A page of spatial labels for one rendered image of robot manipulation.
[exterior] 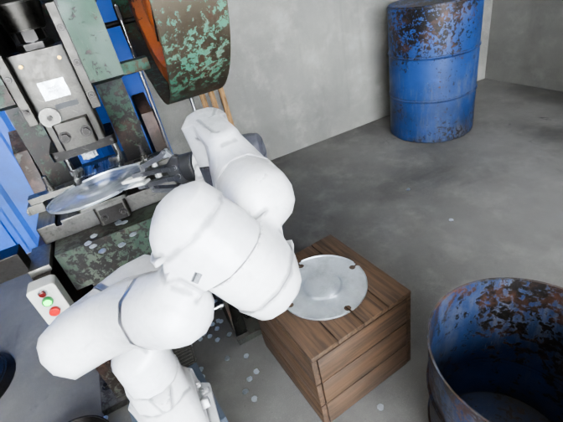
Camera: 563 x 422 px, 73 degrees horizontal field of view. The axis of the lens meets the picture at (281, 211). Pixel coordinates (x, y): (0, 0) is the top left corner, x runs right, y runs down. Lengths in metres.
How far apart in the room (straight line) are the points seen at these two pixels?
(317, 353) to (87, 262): 0.76
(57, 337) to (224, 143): 0.40
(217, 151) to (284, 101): 2.26
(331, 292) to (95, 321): 0.78
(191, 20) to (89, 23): 0.33
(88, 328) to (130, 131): 1.06
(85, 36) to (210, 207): 0.88
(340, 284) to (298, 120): 1.91
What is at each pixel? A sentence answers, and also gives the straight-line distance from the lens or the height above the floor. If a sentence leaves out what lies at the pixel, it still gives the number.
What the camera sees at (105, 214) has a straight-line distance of 1.34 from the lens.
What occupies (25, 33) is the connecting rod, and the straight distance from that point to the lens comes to 1.36.
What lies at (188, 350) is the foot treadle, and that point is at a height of 0.16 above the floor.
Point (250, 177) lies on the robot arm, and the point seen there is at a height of 1.01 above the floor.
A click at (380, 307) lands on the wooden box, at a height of 0.35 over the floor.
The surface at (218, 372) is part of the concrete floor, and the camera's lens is 1.60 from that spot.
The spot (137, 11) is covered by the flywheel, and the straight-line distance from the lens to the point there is 1.66.
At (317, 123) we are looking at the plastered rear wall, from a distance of 3.08.
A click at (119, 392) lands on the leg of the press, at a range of 1.65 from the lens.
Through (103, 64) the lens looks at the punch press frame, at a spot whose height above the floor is 1.10.
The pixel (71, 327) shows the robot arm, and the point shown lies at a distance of 0.70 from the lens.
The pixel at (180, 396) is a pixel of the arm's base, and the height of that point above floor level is 0.56.
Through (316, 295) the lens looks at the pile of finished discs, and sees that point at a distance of 1.24.
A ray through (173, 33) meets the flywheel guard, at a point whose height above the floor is 1.15.
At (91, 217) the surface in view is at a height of 0.68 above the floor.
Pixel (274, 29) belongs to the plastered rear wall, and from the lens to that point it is 2.80.
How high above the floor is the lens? 1.25
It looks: 33 degrees down
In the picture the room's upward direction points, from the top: 12 degrees counter-clockwise
